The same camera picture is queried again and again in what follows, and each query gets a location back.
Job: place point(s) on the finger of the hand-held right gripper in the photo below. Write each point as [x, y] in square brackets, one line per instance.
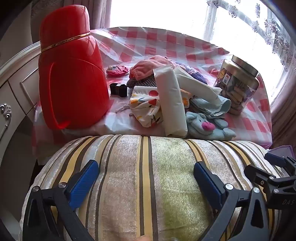
[256, 173]
[275, 158]

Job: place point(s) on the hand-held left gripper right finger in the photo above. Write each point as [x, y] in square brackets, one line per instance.
[205, 183]

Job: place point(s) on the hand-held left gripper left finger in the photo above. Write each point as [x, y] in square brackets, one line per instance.
[84, 183]

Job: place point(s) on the blue pig plush toy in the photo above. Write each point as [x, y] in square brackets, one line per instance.
[196, 125]

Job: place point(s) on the large white pad packet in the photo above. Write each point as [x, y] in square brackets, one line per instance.
[171, 104]

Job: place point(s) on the white fruit print cloth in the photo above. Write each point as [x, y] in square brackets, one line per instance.
[143, 109]

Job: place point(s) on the small black clip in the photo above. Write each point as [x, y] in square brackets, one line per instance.
[118, 89]

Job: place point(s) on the purple knit hat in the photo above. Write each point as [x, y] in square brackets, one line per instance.
[196, 75]

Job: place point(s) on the black white houndstooth cloth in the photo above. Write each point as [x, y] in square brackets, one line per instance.
[143, 82]

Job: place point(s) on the pink fluffy towel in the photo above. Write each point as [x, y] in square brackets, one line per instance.
[148, 67]

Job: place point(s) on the pink curtain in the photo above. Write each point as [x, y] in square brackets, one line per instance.
[283, 120]

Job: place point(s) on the striped velvet bolster cushion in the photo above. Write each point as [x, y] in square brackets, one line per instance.
[143, 185]

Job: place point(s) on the clear snack jar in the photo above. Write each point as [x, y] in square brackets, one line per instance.
[235, 92]

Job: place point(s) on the light blue towel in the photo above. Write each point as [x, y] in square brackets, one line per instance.
[208, 105]

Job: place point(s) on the red plastic basket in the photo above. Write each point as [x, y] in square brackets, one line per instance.
[69, 81]

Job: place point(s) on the white dresser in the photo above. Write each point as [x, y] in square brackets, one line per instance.
[13, 92]

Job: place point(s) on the pink coin purse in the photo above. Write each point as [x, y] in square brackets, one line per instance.
[115, 70]

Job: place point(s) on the white lace curtain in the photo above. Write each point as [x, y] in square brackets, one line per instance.
[266, 25]

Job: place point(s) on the pink checked plastic tablecloth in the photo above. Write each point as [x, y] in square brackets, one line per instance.
[161, 41]

